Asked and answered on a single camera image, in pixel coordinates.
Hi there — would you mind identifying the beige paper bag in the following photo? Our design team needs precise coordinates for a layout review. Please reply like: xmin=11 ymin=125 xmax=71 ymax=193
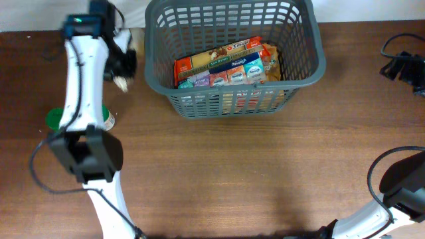
xmin=113 ymin=28 xmax=145 ymax=93

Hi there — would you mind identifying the left black cable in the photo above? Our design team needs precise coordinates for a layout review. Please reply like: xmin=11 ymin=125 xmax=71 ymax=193
xmin=29 ymin=36 xmax=147 ymax=239

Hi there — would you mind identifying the black cable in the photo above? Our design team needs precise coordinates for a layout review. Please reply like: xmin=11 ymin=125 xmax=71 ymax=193
xmin=367 ymin=32 xmax=425 ymax=239
xmin=29 ymin=36 xmax=147 ymax=239

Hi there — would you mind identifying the green lid jar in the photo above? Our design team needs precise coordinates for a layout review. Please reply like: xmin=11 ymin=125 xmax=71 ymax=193
xmin=102 ymin=105 xmax=116 ymax=131
xmin=45 ymin=108 xmax=64 ymax=131

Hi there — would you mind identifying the red spaghetti packet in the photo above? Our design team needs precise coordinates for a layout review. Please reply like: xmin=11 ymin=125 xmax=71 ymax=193
xmin=174 ymin=37 xmax=271 ymax=88

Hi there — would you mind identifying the grey plastic basket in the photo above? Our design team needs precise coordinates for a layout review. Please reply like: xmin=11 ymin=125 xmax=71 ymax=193
xmin=145 ymin=0 xmax=326 ymax=118

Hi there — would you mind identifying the blue white carton box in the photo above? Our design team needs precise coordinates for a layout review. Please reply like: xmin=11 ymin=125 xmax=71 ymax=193
xmin=178 ymin=52 xmax=267 ymax=89

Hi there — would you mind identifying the beige coffee mix bag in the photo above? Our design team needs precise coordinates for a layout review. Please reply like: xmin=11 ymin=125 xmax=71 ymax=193
xmin=222 ymin=43 xmax=282 ymax=110

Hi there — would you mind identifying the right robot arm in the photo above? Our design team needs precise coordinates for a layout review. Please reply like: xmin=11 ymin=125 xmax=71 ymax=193
xmin=314 ymin=146 xmax=424 ymax=238

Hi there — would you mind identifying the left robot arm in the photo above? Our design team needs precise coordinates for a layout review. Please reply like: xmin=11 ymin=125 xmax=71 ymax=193
xmin=46 ymin=1 xmax=145 ymax=238

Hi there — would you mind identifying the right black cable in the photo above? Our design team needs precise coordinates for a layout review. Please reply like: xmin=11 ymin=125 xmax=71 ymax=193
xmin=367 ymin=32 xmax=425 ymax=239

